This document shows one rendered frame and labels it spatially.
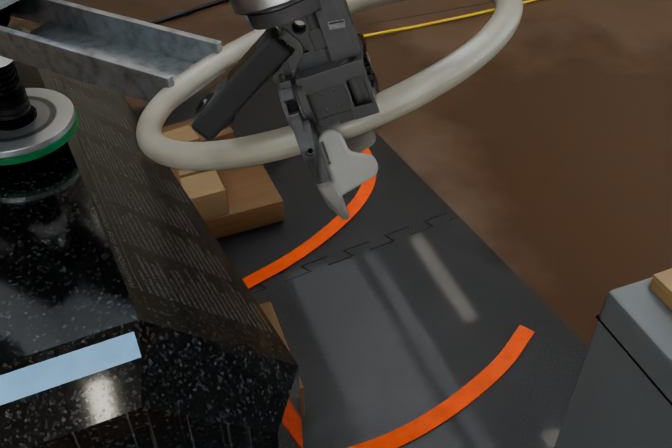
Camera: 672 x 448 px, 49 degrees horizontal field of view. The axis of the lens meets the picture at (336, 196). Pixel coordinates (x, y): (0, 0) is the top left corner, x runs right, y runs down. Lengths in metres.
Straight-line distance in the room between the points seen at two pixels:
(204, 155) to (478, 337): 1.49
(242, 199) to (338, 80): 1.78
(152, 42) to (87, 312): 0.41
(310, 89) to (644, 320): 0.65
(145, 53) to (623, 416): 0.91
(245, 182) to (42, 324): 1.43
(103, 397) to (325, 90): 0.61
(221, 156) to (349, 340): 1.41
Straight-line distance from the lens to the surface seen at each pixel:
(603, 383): 1.24
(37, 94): 1.53
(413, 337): 2.11
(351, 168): 0.68
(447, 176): 2.67
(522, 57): 3.47
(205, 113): 0.68
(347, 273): 2.26
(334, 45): 0.65
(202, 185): 2.32
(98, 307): 1.13
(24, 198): 1.37
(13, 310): 1.17
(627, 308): 1.13
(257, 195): 2.41
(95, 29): 1.25
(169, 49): 1.15
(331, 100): 0.67
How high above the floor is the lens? 1.64
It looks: 40 degrees down
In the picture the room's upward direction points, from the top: straight up
